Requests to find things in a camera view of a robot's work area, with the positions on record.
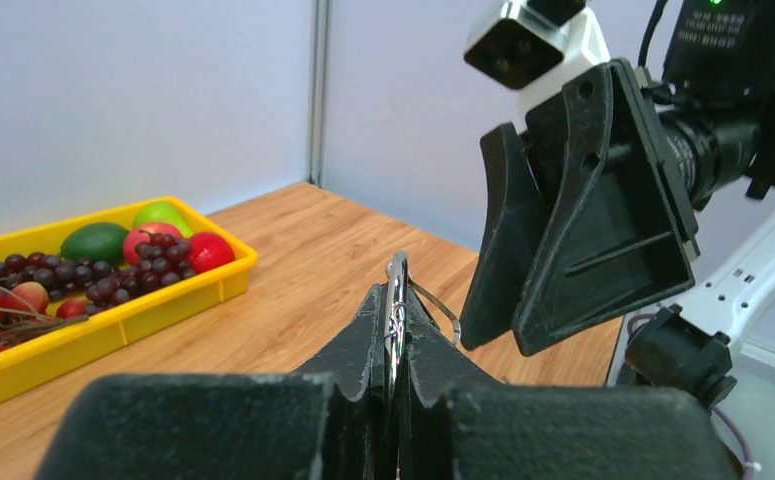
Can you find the large silver keyring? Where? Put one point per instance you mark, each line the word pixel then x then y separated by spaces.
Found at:
pixel 396 314

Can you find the red apple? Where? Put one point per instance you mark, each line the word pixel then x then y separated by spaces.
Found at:
pixel 143 233

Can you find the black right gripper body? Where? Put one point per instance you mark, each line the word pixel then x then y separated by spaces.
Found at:
pixel 685 149

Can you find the green pear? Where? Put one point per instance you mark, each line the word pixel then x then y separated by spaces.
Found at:
pixel 163 212

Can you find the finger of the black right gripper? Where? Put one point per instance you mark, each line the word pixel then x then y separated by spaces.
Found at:
pixel 516 217
pixel 620 218

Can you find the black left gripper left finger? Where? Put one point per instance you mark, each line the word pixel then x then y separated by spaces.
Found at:
pixel 323 420

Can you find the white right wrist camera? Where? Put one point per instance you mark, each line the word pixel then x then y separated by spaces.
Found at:
pixel 536 50

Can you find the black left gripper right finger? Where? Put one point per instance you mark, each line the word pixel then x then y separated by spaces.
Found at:
pixel 460 423

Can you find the green avocado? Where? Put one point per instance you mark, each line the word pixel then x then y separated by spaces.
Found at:
pixel 101 241

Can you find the red tomato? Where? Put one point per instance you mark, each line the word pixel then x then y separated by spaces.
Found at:
pixel 208 251

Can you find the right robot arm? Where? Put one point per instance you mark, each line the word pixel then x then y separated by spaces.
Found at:
pixel 719 51

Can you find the dark grape bunch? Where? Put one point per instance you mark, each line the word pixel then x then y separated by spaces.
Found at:
pixel 163 262

